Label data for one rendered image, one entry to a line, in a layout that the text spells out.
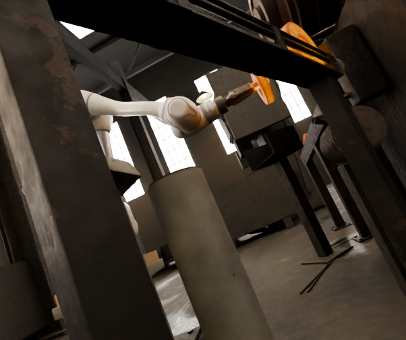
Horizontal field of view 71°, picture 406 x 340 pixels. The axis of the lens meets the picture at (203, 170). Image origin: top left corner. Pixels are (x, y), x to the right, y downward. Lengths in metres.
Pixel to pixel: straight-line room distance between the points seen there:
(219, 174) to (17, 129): 11.19
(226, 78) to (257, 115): 0.68
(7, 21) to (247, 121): 3.72
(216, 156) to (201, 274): 10.99
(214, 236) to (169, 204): 0.10
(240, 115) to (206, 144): 7.78
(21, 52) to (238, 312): 0.47
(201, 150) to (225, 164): 1.12
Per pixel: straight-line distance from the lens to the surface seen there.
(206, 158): 11.55
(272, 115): 3.99
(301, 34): 0.84
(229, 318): 0.55
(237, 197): 3.56
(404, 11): 0.93
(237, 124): 3.91
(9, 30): 0.28
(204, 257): 0.53
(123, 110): 1.28
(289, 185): 1.66
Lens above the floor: 0.40
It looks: 10 degrees up
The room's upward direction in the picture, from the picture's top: 24 degrees counter-clockwise
